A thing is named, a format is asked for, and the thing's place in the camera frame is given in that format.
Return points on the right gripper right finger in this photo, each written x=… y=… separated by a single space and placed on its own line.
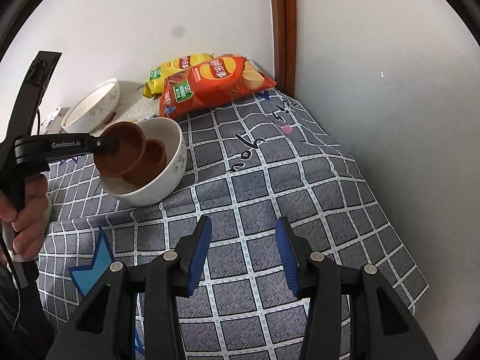
x=381 y=325

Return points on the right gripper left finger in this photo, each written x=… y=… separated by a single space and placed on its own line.
x=102 y=327

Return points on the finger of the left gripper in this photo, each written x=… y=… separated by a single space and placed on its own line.
x=103 y=145

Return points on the brown clay bowl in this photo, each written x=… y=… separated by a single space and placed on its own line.
x=152 y=163
x=132 y=147

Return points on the white ceramic bowl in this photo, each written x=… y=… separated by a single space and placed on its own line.
x=170 y=133

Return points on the person's left hand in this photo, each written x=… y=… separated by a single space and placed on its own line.
x=30 y=223

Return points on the blue patterned white bowl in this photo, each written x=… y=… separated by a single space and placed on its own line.
x=52 y=123

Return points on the large white outer bowl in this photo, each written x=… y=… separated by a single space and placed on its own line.
x=88 y=114

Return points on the yellow chips bag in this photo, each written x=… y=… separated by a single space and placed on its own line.
x=154 y=85

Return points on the red chips bag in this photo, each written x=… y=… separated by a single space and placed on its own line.
x=211 y=84

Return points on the grey checked tablecloth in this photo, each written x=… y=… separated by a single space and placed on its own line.
x=246 y=164

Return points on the brown wooden door frame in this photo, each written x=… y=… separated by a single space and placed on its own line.
x=284 y=27

